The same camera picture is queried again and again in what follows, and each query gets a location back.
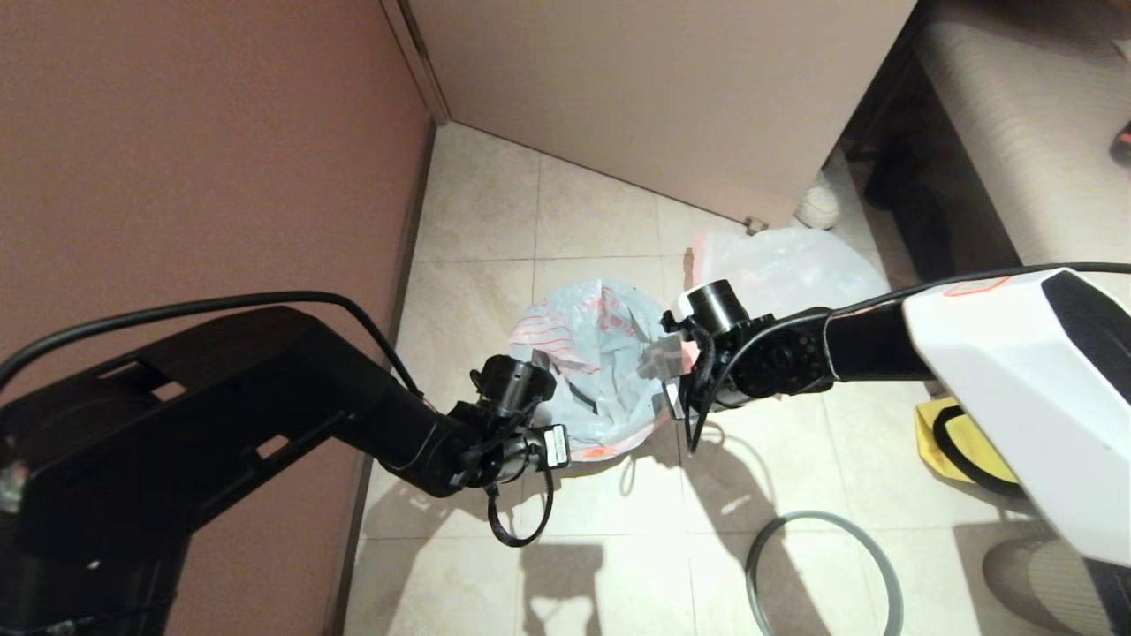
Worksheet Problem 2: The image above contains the black curved arm cable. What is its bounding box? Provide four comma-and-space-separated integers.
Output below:
932, 406, 1030, 500

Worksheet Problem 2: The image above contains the grey bin retaining ring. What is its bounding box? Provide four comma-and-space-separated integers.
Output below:
745, 510, 904, 636

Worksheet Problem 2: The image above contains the long black left arm cable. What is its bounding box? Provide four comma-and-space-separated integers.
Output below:
0, 291, 429, 403

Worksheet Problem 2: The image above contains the black looped gripper cable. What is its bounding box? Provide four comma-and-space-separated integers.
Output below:
486, 468, 555, 549

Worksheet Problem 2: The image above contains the grey door frame strip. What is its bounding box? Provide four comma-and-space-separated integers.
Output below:
380, 0, 453, 127

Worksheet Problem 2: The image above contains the white red-printed plastic bag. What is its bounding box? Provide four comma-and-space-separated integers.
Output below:
508, 278, 695, 462

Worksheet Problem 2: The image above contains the white round fluffy object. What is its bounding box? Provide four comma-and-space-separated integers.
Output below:
793, 170, 842, 231

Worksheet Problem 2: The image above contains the ribbed cream vase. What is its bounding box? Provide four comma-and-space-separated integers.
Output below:
983, 537, 1119, 636

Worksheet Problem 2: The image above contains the yellow fabric bag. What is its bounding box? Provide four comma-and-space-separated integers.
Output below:
915, 397, 1017, 485

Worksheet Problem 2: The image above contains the white cabinet door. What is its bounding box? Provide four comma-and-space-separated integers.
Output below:
402, 0, 915, 229

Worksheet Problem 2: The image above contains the translucent bag with red drawstring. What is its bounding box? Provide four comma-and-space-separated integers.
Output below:
689, 228, 892, 323

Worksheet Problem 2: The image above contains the beige woodgrain table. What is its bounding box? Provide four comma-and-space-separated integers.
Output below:
915, 0, 1131, 284

